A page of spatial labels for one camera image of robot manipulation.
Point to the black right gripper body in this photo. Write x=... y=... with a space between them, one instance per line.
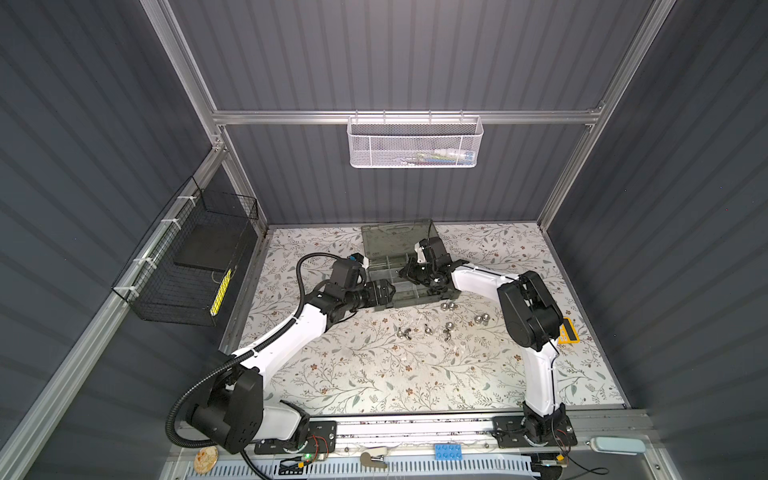
x=421 y=273

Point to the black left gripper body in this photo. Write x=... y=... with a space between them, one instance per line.
x=366 y=296

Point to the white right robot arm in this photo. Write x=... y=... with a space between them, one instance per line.
x=532 y=319

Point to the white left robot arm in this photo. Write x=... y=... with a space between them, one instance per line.
x=229 y=407

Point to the transparent green compartment organizer box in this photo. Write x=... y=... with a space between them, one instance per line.
x=390 y=247

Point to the yellow tray with white cells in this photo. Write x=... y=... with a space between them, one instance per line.
x=568 y=333

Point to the blue lego brick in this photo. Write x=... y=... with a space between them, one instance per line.
x=448 y=452

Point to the black foam pad in basket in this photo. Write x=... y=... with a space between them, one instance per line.
x=210 y=248

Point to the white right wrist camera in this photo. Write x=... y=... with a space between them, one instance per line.
x=432 y=251

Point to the white wire mesh basket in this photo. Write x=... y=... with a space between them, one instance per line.
x=377 y=143

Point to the black wire wall basket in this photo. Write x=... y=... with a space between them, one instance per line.
x=157 y=290

